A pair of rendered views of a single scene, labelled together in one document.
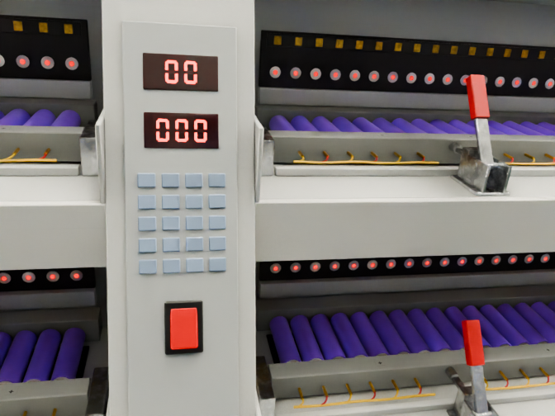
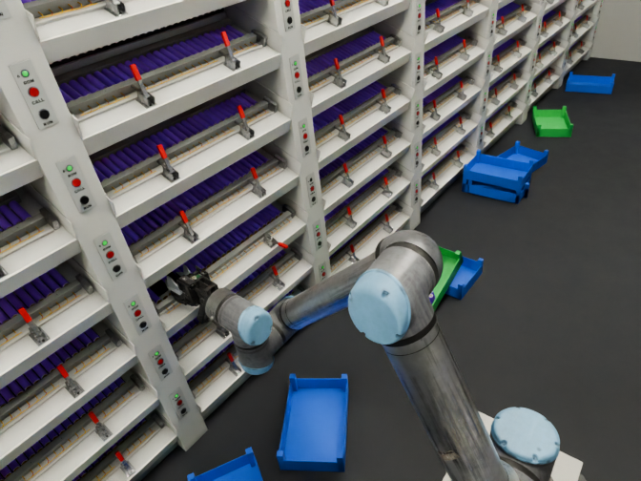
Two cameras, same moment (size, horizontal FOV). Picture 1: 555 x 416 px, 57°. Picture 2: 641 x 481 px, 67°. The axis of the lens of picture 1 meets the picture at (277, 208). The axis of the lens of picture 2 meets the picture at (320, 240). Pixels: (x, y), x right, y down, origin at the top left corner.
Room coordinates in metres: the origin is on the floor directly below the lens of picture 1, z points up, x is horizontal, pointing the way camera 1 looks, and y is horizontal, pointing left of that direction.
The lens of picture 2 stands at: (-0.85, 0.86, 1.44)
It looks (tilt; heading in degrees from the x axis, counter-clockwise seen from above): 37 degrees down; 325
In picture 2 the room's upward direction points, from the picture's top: 8 degrees counter-clockwise
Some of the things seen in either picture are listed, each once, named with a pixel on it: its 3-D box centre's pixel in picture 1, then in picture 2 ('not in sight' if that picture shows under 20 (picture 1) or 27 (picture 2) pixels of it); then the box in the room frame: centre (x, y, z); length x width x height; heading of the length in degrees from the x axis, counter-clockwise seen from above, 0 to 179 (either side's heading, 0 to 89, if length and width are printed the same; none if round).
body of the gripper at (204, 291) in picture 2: not in sight; (201, 291); (0.16, 0.58, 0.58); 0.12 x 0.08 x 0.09; 11
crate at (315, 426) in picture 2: not in sight; (315, 419); (-0.05, 0.42, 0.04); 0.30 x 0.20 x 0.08; 136
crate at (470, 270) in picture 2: not in sight; (440, 266); (0.16, -0.44, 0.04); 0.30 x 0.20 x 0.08; 12
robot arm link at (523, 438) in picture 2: not in sight; (520, 451); (-0.60, 0.19, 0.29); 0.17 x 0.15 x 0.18; 107
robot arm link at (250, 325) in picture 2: not in sight; (244, 320); (0.00, 0.54, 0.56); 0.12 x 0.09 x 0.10; 11
